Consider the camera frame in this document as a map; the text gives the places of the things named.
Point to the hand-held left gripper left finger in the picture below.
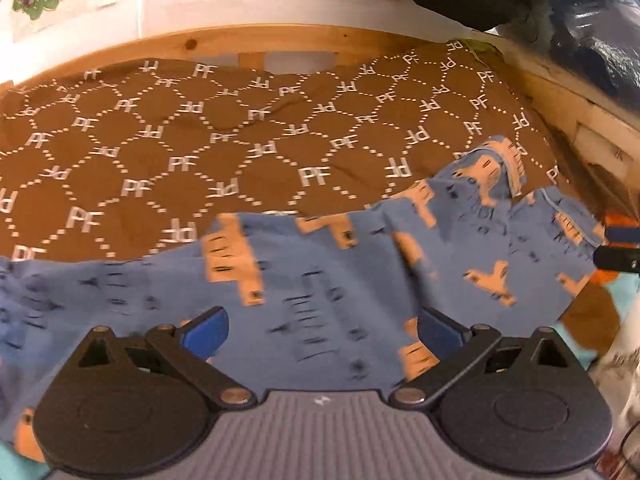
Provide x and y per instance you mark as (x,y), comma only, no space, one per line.
(206,331)

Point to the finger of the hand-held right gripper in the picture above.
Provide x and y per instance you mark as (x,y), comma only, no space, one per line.
(620,256)

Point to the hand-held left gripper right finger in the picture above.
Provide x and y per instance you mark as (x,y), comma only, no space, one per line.
(440,332)

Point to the blue pants with orange print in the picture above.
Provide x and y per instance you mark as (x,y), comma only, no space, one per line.
(325,270)

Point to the orange and light blue sheet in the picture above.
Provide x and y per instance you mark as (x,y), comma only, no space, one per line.
(625,292)

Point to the white cloth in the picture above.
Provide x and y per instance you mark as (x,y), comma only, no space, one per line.
(620,370)

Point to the brown patterned blanket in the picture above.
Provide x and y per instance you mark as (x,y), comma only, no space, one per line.
(200,135)

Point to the dark plastic bag pile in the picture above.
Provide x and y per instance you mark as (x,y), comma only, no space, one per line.
(595,35)

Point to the wooden bed frame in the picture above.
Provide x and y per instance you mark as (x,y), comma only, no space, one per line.
(310,42)

